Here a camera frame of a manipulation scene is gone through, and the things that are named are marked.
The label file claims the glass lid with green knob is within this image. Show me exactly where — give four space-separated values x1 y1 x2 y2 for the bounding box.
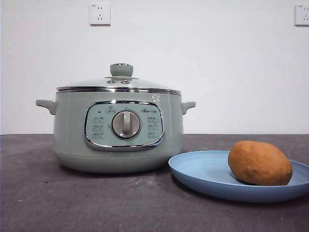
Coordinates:
56 63 181 95

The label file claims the brown potato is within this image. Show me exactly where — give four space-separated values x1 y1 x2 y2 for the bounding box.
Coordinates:
227 140 294 187

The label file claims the white wall socket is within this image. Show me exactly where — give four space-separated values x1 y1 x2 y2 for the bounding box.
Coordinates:
294 4 309 27
89 3 112 26

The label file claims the blue round plate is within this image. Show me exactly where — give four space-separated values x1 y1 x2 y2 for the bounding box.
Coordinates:
168 150 309 203

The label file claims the pale green electric steamer pot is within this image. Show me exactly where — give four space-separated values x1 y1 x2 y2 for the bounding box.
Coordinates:
35 91 197 174

